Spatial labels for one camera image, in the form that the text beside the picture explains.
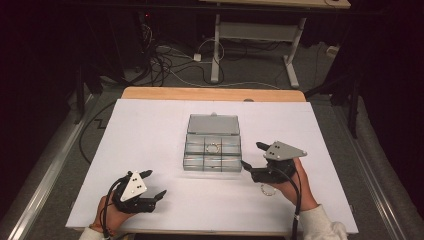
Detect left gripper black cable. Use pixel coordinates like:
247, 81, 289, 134
100, 173, 131, 240

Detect metal floor rail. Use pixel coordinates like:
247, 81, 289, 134
8, 93, 96, 240
333, 106, 406, 240

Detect black stand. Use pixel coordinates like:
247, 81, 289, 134
304, 66, 363, 139
74, 63, 104, 125

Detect wooden table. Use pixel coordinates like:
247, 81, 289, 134
71, 86, 350, 238

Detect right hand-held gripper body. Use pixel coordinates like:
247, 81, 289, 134
249, 140, 308, 184

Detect white-legged desk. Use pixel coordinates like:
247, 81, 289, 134
199, 0, 352, 89

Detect white floor cable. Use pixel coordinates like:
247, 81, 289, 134
159, 44, 281, 90

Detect person's left hand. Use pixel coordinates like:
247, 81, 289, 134
90, 195, 134, 234

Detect person's right hand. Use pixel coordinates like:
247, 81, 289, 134
271, 158, 319, 212

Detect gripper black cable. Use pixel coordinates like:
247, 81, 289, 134
100, 173, 131, 240
271, 166, 303, 240

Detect black floor cable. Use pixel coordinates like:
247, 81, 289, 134
78, 99, 116, 164

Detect white table sheet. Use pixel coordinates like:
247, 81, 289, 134
65, 98, 359, 234

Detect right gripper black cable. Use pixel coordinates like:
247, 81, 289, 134
271, 166, 303, 240

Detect clear compartment box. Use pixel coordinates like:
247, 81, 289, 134
182, 112, 243, 173

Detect small white box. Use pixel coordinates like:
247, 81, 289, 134
326, 44, 341, 58

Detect black cable bundle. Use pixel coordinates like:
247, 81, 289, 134
133, 19, 228, 86

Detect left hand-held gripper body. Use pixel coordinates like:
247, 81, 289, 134
111, 170, 158, 214

